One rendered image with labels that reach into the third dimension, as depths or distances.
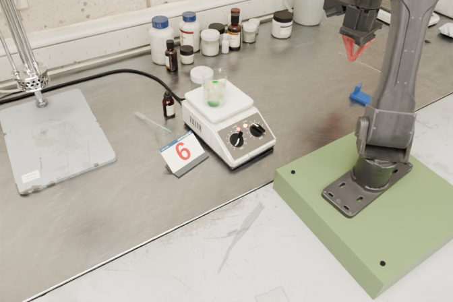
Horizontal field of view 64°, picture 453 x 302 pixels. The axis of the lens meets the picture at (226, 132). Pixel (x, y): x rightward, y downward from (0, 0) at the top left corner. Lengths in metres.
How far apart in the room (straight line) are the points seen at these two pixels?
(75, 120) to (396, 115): 0.70
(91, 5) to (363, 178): 0.85
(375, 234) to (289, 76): 0.57
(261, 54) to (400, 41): 0.61
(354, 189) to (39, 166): 0.64
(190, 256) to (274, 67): 0.66
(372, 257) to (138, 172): 0.48
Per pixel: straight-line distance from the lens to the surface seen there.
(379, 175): 0.69
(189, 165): 0.79
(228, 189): 0.75
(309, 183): 0.71
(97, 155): 0.84
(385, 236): 0.69
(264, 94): 1.00
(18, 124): 0.99
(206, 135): 0.81
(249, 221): 0.71
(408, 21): 0.65
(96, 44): 1.14
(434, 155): 0.96
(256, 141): 0.80
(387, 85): 0.65
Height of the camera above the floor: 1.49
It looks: 42 degrees down
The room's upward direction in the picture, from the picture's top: 2 degrees clockwise
